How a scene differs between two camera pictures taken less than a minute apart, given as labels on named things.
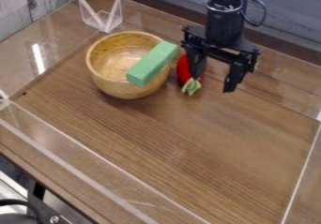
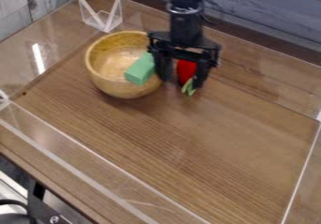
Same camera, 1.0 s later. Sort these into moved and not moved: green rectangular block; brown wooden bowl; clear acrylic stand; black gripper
Moved: black gripper
Not moved: clear acrylic stand; brown wooden bowl; green rectangular block
